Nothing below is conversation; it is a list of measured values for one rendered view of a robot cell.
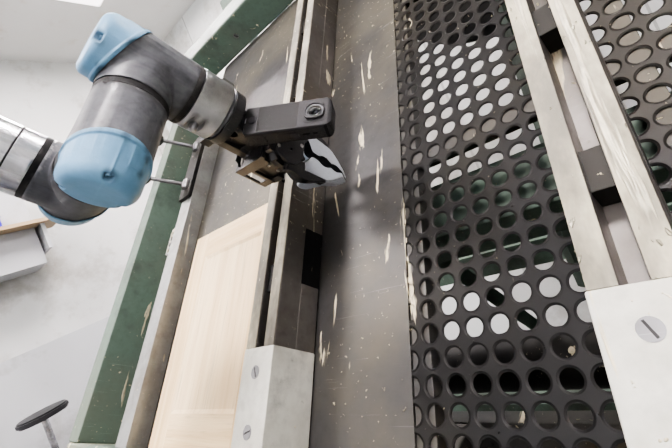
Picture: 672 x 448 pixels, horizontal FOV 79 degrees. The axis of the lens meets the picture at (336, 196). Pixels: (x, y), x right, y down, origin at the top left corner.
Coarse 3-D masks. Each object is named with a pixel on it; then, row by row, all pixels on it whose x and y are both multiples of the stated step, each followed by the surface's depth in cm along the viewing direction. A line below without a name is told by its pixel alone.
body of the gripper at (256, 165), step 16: (240, 96) 49; (240, 112) 48; (224, 128) 48; (240, 128) 51; (208, 144) 53; (224, 144) 53; (240, 144) 54; (272, 144) 52; (288, 144) 53; (304, 144) 56; (240, 160) 57; (256, 160) 53; (272, 160) 52; (288, 160) 53; (304, 160) 55; (272, 176) 57
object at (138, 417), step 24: (216, 144) 111; (192, 192) 101; (192, 216) 98; (192, 240) 96; (168, 264) 93; (168, 288) 88; (168, 312) 87; (168, 336) 85; (144, 360) 82; (144, 384) 79; (144, 408) 77; (120, 432) 77; (144, 432) 76
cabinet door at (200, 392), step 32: (256, 224) 76; (224, 256) 80; (256, 256) 72; (192, 288) 84; (224, 288) 75; (192, 320) 79; (224, 320) 71; (192, 352) 74; (224, 352) 67; (192, 384) 70; (224, 384) 63; (160, 416) 73; (192, 416) 66; (224, 416) 60
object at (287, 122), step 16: (256, 112) 51; (272, 112) 50; (288, 112) 50; (304, 112) 49; (320, 112) 48; (256, 128) 50; (272, 128) 49; (288, 128) 48; (304, 128) 48; (320, 128) 48; (256, 144) 51
